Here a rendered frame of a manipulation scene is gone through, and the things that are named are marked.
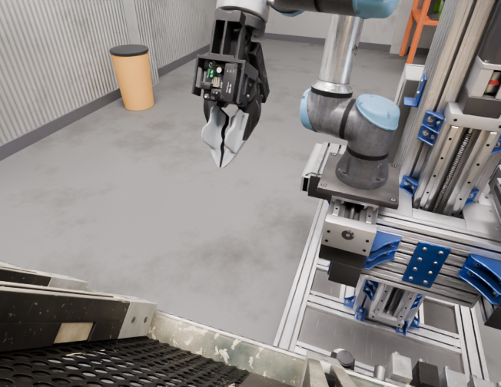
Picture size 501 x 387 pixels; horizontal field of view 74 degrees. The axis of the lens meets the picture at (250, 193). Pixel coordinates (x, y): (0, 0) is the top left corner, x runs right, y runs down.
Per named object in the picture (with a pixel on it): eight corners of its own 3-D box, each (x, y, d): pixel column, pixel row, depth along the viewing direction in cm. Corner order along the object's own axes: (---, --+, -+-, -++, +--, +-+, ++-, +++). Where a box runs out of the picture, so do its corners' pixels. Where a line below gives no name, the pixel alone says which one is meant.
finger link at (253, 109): (223, 136, 51) (233, 78, 50) (227, 137, 53) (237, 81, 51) (252, 142, 50) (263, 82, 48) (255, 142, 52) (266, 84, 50)
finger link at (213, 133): (189, 164, 49) (198, 100, 47) (206, 163, 54) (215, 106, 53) (208, 169, 48) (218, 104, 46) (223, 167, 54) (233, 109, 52)
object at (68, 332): (87, 340, 54) (94, 322, 55) (52, 344, 47) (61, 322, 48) (71, 335, 55) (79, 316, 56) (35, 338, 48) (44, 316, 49)
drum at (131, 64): (135, 97, 428) (125, 42, 389) (163, 101, 417) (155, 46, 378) (114, 109, 396) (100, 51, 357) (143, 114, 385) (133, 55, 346)
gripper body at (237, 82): (188, 98, 46) (201, 4, 44) (214, 106, 54) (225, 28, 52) (240, 107, 44) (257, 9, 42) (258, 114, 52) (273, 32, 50)
